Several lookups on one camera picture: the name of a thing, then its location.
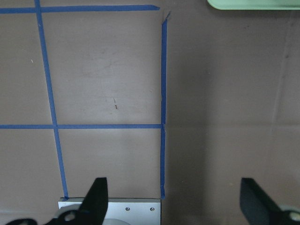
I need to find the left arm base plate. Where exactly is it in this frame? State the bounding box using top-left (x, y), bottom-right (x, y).
top-left (54, 198), bottom-right (161, 225)

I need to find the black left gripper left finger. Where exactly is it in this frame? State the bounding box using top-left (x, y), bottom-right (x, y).
top-left (51, 178), bottom-right (108, 225)

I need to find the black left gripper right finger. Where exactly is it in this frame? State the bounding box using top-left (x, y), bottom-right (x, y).
top-left (240, 178), bottom-right (290, 225)

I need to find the light green tray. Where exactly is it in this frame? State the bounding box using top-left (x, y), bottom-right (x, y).
top-left (207, 0), bottom-right (300, 10)

